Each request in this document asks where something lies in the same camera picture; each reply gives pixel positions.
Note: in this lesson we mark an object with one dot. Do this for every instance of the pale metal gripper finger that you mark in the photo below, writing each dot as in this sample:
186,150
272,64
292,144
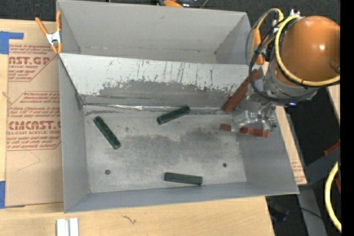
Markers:
258,125
244,118

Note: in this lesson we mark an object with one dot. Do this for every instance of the dark green flat block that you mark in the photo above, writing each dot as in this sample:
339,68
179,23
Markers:
106,132
183,178
173,115

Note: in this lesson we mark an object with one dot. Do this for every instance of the grey metal bin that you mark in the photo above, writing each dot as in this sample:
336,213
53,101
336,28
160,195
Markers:
166,146

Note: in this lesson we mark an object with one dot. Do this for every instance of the brown cardboard board red print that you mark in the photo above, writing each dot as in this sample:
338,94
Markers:
33,168

